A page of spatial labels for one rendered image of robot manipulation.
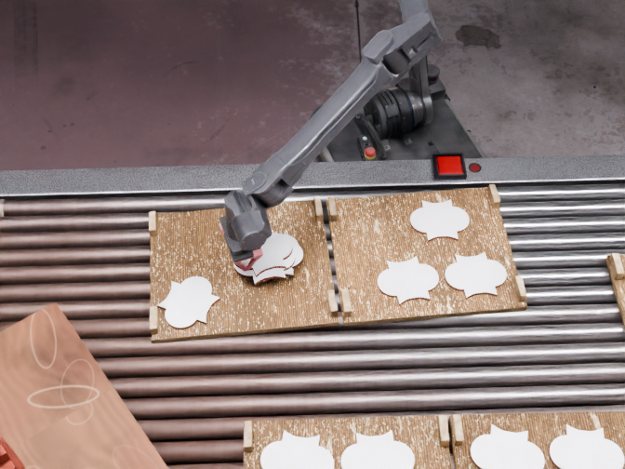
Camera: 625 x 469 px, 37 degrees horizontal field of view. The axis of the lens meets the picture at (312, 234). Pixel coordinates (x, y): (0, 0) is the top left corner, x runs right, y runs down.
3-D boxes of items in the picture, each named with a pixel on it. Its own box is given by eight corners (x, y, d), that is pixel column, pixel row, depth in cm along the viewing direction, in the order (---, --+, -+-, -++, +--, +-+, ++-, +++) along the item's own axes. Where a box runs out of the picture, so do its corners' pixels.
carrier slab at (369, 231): (325, 203, 226) (325, 199, 225) (492, 190, 228) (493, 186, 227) (343, 326, 205) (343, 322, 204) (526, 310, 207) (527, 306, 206)
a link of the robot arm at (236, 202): (246, 183, 195) (219, 190, 193) (257, 207, 191) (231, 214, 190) (247, 204, 200) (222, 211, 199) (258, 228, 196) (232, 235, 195)
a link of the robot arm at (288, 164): (400, 54, 199) (380, 24, 191) (417, 66, 196) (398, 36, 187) (262, 201, 200) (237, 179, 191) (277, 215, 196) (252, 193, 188)
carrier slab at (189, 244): (150, 218, 223) (149, 214, 222) (320, 203, 226) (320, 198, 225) (152, 343, 202) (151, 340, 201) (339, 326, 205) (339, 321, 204)
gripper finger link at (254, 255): (234, 282, 205) (232, 256, 198) (225, 257, 209) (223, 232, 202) (264, 274, 207) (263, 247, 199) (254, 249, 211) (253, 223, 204)
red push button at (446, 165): (435, 159, 235) (436, 155, 234) (458, 159, 235) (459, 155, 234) (438, 178, 232) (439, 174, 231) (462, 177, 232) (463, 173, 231)
